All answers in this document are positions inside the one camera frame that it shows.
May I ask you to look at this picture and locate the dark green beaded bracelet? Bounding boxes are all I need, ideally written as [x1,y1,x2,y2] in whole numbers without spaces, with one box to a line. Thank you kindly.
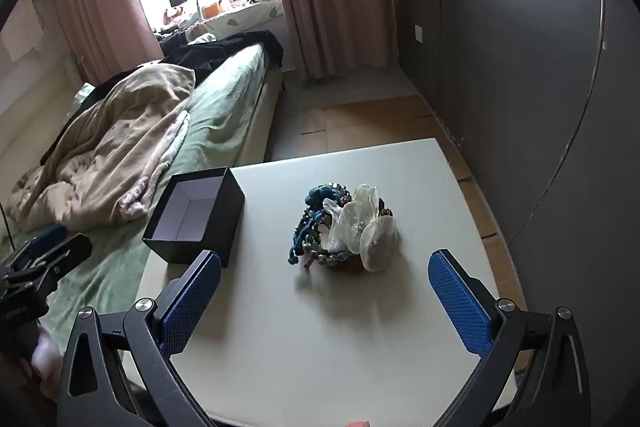
[302,244,363,274]

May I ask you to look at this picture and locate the blue beaded tassel bracelet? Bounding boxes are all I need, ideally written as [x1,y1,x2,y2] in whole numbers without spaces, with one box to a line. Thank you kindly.
[286,184,351,265]

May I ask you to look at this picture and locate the clear plastic pouch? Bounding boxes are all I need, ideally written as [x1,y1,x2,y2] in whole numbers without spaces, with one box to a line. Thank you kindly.
[357,213,401,274]
[322,184,383,253]

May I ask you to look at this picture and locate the black clothing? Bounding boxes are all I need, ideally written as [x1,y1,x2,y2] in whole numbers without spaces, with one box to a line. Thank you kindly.
[160,29,285,78]

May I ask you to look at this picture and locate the person's left hand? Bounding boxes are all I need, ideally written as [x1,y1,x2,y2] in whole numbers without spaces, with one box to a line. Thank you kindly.
[27,327,63,400]

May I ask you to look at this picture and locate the printed white sill cushion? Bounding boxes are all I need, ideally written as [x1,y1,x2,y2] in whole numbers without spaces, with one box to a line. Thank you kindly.
[197,0,286,42]

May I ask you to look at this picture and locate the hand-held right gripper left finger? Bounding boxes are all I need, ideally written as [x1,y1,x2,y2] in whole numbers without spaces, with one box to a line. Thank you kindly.
[60,249,223,427]

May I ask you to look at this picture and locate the beige blanket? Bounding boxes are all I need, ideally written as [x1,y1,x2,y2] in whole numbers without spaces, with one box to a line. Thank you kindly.
[7,63,196,233]

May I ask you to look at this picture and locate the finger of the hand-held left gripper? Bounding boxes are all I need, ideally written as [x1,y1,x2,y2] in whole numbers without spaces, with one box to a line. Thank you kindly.
[9,223,70,266]
[4,233,94,294]

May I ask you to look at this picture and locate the bed with green sheet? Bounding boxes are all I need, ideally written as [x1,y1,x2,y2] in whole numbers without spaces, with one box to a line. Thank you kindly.
[0,42,286,358]

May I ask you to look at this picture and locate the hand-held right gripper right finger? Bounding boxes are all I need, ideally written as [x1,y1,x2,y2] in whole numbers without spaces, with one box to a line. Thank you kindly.
[426,249,593,427]

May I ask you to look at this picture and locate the black box with white inside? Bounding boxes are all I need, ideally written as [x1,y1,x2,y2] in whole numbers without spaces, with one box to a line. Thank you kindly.
[142,167,246,269]

